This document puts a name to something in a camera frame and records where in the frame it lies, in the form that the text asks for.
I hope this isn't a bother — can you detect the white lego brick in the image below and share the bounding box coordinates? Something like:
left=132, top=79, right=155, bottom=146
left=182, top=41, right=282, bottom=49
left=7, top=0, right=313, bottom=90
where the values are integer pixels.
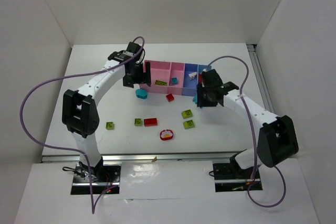
left=188, top=72, right=198, bottom=80

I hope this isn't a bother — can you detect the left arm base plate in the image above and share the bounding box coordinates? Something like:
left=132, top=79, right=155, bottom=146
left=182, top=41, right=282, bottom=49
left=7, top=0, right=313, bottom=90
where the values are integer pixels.
left=62, top=164, right=121, bottom=195

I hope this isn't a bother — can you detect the lime square lego brick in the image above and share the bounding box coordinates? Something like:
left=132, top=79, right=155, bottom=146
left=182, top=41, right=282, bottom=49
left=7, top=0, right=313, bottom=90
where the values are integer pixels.
left=106, top=122, right=114, bottom=130

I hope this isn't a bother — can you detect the long red lego brick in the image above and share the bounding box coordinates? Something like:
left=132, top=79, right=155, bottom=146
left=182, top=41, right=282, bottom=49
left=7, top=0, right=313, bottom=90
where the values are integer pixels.
left=144, top=118, right=158, bottom=127

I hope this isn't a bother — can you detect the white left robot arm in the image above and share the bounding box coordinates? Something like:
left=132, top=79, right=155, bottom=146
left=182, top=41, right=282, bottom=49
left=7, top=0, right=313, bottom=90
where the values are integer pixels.
left=62, top=41, right=151, bottom=176

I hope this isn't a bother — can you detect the long lime lego brick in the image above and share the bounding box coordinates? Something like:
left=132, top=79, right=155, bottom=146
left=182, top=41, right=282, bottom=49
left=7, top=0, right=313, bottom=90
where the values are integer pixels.
left=154, top=80, right=167, bottom=86

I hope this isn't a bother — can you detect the small red lego brick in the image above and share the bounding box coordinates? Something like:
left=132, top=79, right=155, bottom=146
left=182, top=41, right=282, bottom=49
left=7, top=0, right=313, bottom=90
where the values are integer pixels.
left=166, top=93, right=174, bottom=102

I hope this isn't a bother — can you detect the small lime lego brick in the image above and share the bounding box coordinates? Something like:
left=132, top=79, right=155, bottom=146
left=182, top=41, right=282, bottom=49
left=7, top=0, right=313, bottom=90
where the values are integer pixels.
left=134, top=118, right=142, bottom=126

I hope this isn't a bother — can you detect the small teal lego brick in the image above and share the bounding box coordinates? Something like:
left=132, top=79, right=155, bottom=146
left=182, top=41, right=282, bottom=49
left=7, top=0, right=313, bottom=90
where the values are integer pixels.
left=171, top=78, right=178, bottom=85

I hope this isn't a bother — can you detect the pink sorting container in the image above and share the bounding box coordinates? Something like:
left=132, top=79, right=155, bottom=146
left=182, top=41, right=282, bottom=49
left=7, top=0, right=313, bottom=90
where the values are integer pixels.
left=140, top=60, right=185, bottom=95

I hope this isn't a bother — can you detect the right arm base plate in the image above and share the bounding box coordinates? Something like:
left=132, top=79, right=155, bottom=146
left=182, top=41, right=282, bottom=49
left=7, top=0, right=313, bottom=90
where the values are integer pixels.
left=208, top=163, right=263, bottom=193

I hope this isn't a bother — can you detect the aluminium table rail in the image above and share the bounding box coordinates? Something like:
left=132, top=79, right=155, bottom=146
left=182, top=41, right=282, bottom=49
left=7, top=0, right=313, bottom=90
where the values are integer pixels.
left=41, top=152, right=236, bottom=163

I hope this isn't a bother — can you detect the teal oval lego piece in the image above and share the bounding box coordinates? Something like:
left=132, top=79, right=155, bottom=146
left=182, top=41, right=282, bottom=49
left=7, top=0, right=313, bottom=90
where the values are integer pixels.
left=135, top=89, right=148, bottom=99

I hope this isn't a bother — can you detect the blue sorting container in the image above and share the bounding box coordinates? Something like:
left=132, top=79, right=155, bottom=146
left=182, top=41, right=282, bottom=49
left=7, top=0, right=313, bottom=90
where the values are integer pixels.
left=182, top=63, right=207, bottom=97

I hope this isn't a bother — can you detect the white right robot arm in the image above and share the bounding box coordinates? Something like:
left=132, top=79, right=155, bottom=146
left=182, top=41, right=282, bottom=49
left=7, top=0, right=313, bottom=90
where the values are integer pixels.
left=197, top=69, right=299, bottom=176

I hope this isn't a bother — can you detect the lime curved lego brick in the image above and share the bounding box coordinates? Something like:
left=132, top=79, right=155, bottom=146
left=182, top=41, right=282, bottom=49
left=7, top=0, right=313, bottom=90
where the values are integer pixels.
left=181, top=110, right=193, bottom=119

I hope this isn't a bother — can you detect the red flower lego piece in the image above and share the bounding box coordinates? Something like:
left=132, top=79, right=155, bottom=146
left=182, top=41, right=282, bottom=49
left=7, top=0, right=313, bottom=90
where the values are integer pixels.
left=159, top=129, right=174, bottom=141

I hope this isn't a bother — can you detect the long teal lego brick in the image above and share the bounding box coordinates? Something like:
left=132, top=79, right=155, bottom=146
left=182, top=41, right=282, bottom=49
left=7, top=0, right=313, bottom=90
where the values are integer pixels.
left=192, top=95, right=198, bottom=104

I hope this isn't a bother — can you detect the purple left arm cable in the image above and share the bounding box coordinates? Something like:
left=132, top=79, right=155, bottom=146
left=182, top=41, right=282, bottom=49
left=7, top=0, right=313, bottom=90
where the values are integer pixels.
left=20, top=36, right=145, bottom=214

